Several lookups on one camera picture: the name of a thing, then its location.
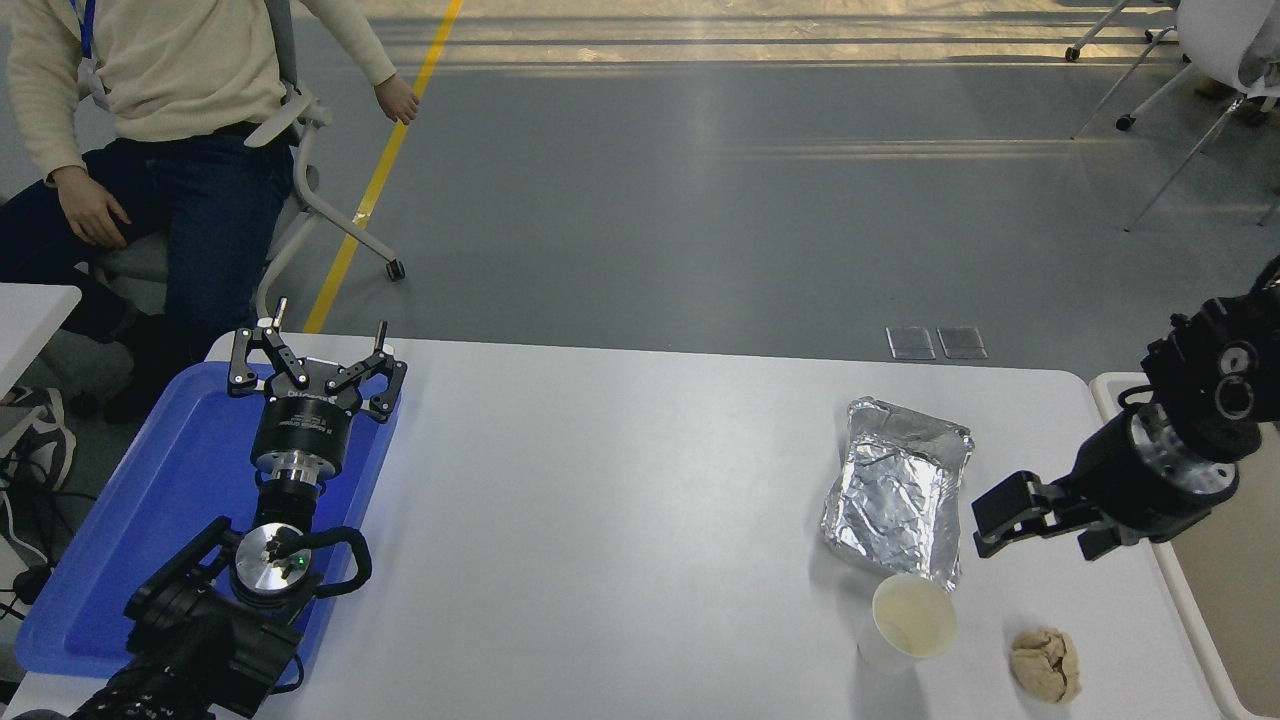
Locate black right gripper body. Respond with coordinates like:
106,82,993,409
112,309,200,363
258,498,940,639
1065,418,1239,543

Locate grey white sneaker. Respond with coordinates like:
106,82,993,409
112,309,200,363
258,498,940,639
0,385,79,491

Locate white paper cup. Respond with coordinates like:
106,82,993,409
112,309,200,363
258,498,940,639
858,572,959,671

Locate person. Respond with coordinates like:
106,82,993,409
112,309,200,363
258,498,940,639
0,0,421,421

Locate white chair with metal legs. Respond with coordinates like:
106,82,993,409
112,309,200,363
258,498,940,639
1065,0,1280,233

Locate black cable with plug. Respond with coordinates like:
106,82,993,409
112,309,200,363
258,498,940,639
0,455,63,621

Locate large pale bin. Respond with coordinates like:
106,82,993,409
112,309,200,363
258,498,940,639
1090,372,1280,720

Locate person's right hand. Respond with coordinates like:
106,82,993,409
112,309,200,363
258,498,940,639
50,165,131,249

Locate crumpled foil tray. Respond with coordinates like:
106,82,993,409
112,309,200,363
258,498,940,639
820,397,976,591

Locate grey white office chair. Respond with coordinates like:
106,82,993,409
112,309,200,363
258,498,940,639
90,0,406,323

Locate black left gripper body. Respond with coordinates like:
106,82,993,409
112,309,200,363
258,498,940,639
250,358,366,469

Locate white side table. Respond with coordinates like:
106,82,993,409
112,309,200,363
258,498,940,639
0,284,83,396

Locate person's left hand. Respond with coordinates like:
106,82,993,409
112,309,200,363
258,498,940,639
375,75,421,126

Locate crumpled tan paper ball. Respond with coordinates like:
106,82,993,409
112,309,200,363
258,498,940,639
1008,626,1083,704

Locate blue plastic tray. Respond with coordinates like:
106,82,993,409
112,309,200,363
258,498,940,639
15,360,401,681

